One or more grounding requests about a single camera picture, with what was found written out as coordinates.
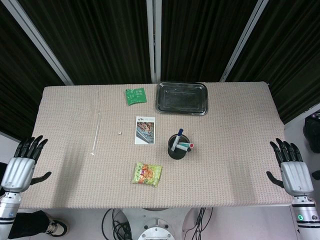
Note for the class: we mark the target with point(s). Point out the black cap marker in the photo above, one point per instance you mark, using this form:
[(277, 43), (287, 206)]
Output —
[(185, 149)]

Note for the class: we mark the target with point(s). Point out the grey metal frame post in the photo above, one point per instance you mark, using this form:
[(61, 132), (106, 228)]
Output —
[(40, 42), (243, 40), (153, 40)]

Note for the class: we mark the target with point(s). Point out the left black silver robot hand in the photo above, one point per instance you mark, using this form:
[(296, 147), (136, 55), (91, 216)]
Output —
[(18, 172)]

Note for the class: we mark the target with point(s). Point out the clear glass tube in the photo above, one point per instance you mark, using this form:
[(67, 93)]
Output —
[(96, 135)]

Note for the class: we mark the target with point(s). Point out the green foil packet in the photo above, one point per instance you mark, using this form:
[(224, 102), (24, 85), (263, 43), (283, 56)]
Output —
[(135, 96)]

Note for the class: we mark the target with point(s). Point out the black bag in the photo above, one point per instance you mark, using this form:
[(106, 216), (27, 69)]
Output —
[(312, 132)]

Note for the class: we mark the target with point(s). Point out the photo postcard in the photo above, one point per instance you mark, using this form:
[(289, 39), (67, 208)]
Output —
[(145, 130)]

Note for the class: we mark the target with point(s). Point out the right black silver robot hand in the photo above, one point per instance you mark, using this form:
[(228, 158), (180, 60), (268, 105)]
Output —
[(296, 176)]

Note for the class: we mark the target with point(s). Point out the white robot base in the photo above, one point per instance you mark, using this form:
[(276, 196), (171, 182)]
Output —
[(162, 225)]

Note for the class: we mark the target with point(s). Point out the black mesh pen holder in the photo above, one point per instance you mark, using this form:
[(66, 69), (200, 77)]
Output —
[(176, 155)]

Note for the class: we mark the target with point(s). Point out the beige woven tablecloth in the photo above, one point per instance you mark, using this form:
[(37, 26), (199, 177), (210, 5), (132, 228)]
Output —
[(100, 175)]

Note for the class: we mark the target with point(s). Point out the black and white sneaker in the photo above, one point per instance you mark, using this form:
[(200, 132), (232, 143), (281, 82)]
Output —
[(57, 227)]

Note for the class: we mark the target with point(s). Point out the black trouser leg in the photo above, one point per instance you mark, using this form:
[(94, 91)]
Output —
[(28, 223)]

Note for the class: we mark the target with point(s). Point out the green snack bag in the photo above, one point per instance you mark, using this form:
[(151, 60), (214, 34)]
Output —
[(147, 174)]

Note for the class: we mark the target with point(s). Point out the green marker with red cap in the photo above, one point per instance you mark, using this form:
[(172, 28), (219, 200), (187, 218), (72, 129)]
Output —
[(186, 145)]

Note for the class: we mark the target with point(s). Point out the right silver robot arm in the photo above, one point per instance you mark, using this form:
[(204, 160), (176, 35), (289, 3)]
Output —
[(307, 215)]

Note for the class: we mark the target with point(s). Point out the black pleated curtain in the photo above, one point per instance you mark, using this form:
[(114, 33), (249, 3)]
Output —
[(105, 37)]

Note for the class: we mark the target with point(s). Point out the blue cap marker pen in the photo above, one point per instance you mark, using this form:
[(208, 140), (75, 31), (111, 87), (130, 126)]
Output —
[(178, 138)]

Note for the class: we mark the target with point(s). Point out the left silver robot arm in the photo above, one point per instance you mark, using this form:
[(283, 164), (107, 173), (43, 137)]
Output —
[(8, 212)]

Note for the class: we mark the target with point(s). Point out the dark metal tray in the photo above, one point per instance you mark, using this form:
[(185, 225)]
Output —
[(182, 98)]

